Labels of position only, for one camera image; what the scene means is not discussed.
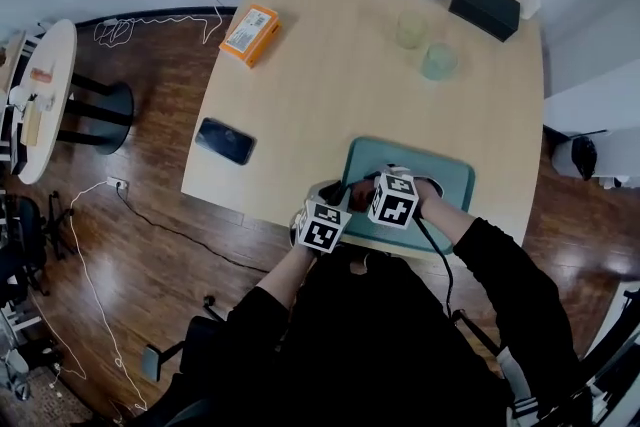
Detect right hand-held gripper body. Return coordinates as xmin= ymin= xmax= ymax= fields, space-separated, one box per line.
xmin=367 ymin=163 xmax=446 ymax=231

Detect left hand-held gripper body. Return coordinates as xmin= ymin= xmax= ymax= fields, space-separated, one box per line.
xmin=291 ymin=194 xmax=353 ymax=256

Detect brown cloth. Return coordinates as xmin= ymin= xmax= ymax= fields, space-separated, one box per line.
xmin=349 ymin=179 xmax=377 ymax=212

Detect green plastic tray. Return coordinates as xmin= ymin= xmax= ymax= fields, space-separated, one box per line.
xmin=341 ymin=136 xmax=476 ymax=256

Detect person's right forearm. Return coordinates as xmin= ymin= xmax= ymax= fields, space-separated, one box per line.
xmin=414 ymin=179 xmax=476 ymax=251

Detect person's left forearm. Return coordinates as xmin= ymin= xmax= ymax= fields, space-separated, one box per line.
xmin=254 ymin=242 xmax=319 ymax=311

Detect black smartphone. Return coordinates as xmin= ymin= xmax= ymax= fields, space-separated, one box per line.
xmin=194 ymin=116 xmax=257 ymax=166

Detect person's black clothed body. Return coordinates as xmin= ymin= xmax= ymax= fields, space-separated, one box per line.
xmin=144 ymin=217 xmax=591 ymax=427

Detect greenish glass cup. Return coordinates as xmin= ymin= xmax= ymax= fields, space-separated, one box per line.
xmin=420 ymin=42 xmax=459 ymax=82

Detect orange cardboard box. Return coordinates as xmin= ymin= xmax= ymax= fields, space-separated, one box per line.
xmin=218 ymin=3 xmax=283 ymax=69

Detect yellowish glass cup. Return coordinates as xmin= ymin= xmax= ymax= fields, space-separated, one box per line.
xmin=396 ymin=10 xmax=430 ymax=50

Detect grey bin with black bag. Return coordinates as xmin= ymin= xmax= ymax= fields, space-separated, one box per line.
xmin=551 ymin=134 xmax=599 ymax=181

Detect black rectangular box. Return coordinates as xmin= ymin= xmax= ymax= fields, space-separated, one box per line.
xmin=448 ymin=0 xmax=522 ymax=43

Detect black chair grey armrest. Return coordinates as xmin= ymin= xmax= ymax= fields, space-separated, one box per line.
xmin=141 ymin=294 xmax=226 ymax=384

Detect round white side table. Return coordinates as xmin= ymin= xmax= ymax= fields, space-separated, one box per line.
xmin=4 ymin=18 xmax=79 ymax=185

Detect wooden block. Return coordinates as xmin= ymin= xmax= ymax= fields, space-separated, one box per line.
xmin=22 ymin=102 xmax=42 ymax=147

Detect black office chair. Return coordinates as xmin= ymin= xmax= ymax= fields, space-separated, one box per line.
xmin=0 ymin=194 xmax=66 ymax=316

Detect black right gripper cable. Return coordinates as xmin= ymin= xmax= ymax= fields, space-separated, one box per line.
xmin=414 ymin=217 xmax=455 ymax=319

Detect black floor cable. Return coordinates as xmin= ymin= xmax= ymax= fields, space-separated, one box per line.
xmin=115 ymin=187 xmax=271 ymax=274

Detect black pedestal table base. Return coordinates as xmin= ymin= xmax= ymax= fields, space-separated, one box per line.
xmin=57 ymin=72 xmax=135 ymax=155

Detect long white floor cable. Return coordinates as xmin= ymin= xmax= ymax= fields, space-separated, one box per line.
xmin=69 ymin=182 xmax=149 ymax=412

